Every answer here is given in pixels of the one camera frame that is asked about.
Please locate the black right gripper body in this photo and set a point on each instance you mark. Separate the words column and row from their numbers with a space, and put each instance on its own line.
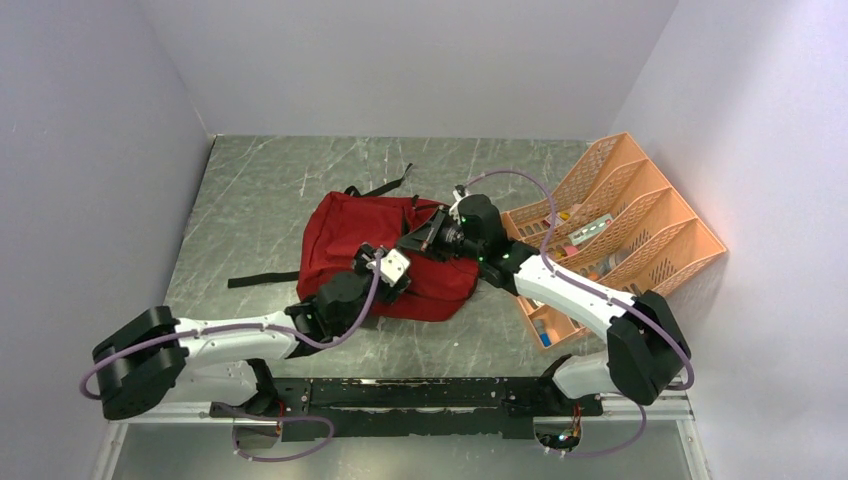
column 449, row 238

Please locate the red student backpack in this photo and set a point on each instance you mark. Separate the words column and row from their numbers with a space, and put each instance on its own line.
column 348, row 229

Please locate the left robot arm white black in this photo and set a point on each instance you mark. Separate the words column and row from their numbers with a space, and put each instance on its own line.
column 157, row 358

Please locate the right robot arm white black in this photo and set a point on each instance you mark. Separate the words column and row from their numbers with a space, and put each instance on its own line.
column 645, row 348

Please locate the white green ruler case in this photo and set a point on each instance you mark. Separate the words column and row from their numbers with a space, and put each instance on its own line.
column 590, row 230

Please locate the blue glue stick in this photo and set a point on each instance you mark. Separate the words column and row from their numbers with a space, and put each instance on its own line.
column 541, row 332

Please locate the orange plastic desk organizer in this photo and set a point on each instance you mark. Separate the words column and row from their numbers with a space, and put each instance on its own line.
column 656, row 241

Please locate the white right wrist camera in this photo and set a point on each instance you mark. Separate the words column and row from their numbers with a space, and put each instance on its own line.
column 458, row 195

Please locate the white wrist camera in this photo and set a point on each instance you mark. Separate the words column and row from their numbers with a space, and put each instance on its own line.
column 395, row 266
column 458, row 195

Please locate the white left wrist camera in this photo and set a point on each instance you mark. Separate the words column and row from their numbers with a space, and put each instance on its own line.
column 395, row 266

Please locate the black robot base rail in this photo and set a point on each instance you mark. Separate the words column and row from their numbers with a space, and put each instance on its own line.
column 358, row 407

